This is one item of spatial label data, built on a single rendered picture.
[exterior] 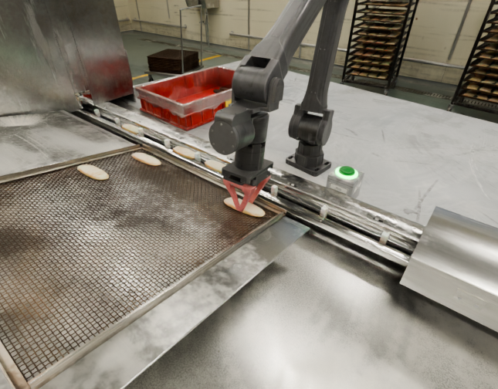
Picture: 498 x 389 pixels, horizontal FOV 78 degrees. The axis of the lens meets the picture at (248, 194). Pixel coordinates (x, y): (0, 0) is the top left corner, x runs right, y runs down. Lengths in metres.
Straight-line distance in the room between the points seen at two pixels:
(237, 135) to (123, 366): 0.34
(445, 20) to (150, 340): 4.90
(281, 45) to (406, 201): 0.53
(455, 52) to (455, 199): 4.15
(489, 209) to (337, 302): 0.52
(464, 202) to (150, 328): 0.82
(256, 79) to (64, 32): 0.95
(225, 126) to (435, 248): 0.42
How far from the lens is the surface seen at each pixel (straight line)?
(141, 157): 0.88
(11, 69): 1.33
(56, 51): 1.37
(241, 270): 0.52
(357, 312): 0.62
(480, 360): 0.66
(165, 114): 1.29
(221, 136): 0.52
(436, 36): 5.07
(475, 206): 0.99
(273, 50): 0.59
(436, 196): 0.97
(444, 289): 0.63
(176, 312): 0.46
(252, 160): 0.59
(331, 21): 0.87
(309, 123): 0.87
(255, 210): 0.65
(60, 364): 0.42
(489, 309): 0.64
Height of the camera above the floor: 1.32
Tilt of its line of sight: 36 degrees down
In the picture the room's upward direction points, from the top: straight up
